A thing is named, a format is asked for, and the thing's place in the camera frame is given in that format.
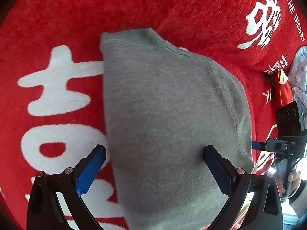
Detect grey knit sweater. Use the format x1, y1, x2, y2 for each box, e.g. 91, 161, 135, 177
100, 29, 254, 229

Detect right hand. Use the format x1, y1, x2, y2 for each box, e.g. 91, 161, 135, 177
275, 169, 302, 200

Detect red pillow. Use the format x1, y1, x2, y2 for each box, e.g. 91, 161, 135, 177
272, 69, 293, 109

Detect pale floral quilt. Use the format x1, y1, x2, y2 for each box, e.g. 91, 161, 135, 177
287, 45, 307, 111

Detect black camera box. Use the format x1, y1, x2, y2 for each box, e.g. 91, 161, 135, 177
276, 101, 306, 139

